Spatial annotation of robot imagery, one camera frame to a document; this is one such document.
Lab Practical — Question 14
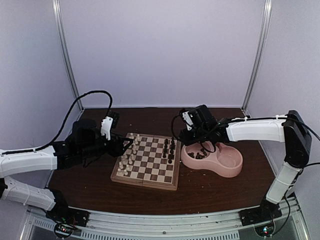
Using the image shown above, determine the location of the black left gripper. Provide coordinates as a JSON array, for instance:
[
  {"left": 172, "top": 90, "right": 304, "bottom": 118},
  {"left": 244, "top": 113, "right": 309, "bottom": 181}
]
[{"left": 78, "top": 132, "right": 134, "bottom": 160}]

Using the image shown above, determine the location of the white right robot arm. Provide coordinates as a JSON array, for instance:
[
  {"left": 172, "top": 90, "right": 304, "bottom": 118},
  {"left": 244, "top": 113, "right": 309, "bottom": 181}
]
[{"left": 178, "top": 104, "right": 312, "bottom": 221}]

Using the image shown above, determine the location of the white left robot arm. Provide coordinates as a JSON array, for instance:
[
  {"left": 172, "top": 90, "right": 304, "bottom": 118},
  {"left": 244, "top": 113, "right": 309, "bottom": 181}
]
[{"left": 0, "top": 111, "right": 134, "bottom": 222}]

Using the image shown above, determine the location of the dark chess pieces pile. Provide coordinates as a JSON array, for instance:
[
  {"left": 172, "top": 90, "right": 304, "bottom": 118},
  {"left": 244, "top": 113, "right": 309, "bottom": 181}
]
[{"left": 192, "top": 152, "right": 208, "bottom": 160}]

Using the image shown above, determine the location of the white chess pieces row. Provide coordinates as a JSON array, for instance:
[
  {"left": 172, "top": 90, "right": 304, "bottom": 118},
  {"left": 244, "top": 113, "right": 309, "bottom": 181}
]
[{"left": 116, "top": 132, "right": 141, "bottom": 177}]

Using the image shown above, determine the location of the wooden chess board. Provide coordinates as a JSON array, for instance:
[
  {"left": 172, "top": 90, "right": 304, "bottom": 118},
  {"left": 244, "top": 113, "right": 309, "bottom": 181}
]
[{"left": 110, "top": 134, "right": 181, "bottom": 191}]

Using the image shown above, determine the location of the pink plastic double bowl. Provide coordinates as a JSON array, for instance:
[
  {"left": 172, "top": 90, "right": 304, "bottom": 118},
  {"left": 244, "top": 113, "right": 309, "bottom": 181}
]
[{"left": 180, "top": 141, "right": 243, "bottom": 178}]

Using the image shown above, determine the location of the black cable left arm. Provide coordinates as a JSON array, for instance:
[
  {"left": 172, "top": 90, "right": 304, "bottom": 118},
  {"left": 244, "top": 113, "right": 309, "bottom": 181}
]
[{"left": 32, "top": 90, "right": 113, "bottom": 151}]

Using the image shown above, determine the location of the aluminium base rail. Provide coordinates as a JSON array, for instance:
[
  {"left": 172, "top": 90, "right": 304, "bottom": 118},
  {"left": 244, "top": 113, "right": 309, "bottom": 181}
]
[{"left": 20, "top": 197, "right": 306, "bottom": 240}]

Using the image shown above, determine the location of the aluminium frame post right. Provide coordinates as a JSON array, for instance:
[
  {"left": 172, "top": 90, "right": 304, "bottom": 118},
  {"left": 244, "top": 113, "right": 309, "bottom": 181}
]
[{"left": 241, "top": 0, "right": 273, "bottom": 115}]

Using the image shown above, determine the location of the aluminium frame post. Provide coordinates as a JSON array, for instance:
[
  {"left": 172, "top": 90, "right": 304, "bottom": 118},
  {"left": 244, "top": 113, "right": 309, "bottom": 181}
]
[
  {"left": 52, "top": 0, "right": 80, "bottom": 99},
  {"left": 241, "top": 0, "right": 273, "bottom": 115}
]

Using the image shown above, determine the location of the aluminium frame post left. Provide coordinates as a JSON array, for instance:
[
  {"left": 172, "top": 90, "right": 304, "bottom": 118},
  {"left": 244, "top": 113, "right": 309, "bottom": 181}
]
[{"left": 52, "top": 0, "right": 80, "bottom": 99}]

